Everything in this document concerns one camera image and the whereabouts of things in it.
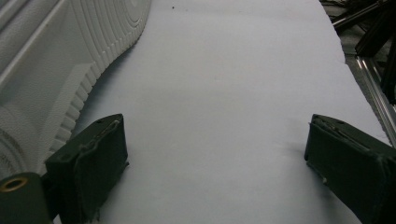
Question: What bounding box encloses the pale blue table mat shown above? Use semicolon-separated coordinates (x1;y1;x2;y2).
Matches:
52;0;391;224

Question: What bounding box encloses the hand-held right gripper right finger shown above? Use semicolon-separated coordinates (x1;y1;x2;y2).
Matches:
304;113;396;224

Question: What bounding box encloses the black metal stand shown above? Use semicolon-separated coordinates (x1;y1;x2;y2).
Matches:
318;0;396;104

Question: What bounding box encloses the aluminium rail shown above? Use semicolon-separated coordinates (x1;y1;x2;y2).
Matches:
344;52;396;147

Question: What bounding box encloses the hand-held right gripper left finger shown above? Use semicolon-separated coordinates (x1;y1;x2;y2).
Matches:
45;113;130;224

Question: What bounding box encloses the white sneaker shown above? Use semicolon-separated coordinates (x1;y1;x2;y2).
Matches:
0;0;152;181

